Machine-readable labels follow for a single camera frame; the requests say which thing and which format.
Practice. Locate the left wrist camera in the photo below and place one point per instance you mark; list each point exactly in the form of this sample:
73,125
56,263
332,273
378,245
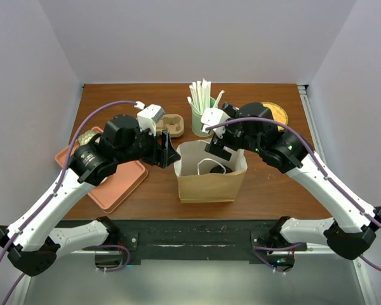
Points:
149,117

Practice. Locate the brown paper bag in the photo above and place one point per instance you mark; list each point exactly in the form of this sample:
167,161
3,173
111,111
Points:
195,182

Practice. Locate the yellow woven coaster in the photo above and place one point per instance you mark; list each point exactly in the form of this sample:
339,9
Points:
278,113

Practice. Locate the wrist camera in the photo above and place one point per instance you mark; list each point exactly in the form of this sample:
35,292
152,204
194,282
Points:
149,117
212,117

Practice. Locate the cardboard cup carrier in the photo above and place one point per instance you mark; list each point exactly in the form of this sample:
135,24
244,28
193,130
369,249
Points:
172,123

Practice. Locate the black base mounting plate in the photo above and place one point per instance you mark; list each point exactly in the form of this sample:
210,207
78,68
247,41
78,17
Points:
188,240

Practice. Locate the black cup lid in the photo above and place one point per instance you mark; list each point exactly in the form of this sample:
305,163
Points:
221,169

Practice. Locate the wrapped straws bundle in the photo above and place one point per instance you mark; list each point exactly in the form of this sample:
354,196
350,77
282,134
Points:
200,96

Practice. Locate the small floral dish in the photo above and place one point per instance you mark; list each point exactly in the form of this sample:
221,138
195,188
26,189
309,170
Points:
85,137

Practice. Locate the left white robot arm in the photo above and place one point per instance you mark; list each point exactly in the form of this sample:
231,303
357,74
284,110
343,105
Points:
33,243

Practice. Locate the green straw holder cup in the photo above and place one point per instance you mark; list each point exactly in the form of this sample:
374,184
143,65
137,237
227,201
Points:
196,120

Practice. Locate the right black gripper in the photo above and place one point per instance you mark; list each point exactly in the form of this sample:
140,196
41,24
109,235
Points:
216,144

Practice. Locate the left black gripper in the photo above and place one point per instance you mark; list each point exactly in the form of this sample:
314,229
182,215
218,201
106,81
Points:
166,149

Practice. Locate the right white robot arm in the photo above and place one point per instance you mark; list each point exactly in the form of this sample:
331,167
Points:
353,224

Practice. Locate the pink plastic tray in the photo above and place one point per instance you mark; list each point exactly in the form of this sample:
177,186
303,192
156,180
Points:
116,188

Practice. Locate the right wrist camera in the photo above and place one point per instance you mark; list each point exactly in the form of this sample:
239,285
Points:
212,117

